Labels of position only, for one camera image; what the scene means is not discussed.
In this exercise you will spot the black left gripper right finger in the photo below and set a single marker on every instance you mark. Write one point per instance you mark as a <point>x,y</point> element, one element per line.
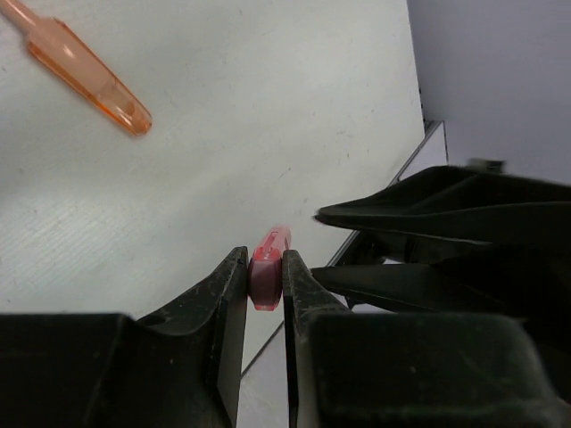
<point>408,370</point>

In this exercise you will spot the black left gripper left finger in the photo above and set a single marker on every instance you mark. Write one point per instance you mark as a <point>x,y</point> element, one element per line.
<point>179,366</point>

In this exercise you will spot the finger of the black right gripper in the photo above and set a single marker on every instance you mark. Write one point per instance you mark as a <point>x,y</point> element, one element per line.
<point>441,287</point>
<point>463,205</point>

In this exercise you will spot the pink correction tape pen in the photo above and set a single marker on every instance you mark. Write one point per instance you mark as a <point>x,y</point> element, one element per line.
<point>265,268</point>

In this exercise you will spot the orange correction tape pen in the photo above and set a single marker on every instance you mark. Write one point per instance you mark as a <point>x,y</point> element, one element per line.
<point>59,49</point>

